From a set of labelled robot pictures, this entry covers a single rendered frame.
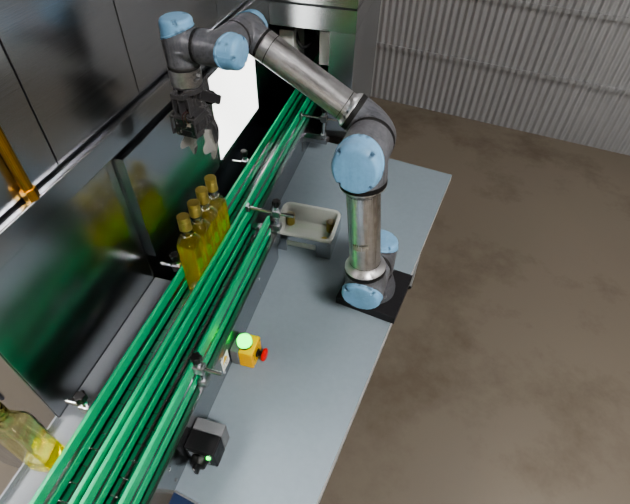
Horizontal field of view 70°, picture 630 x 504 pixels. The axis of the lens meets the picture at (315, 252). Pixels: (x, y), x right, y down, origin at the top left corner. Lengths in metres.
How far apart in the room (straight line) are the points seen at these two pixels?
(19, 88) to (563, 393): 2.34
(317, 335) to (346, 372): 0.15
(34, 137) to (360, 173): 0.65
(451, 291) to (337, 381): 1.40
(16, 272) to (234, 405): 0.65
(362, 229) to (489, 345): 1.48
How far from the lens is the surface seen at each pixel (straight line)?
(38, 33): 1.05
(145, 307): 1.43
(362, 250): 1.19
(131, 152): 1.23
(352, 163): 1.01
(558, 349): 2.63
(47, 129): 1.06
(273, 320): 1.49
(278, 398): 1.35
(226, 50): 1.06
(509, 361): 2.48
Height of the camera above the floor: 1.96
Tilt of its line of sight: 46 degrees down
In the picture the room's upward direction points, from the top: 1 degrees clockwise
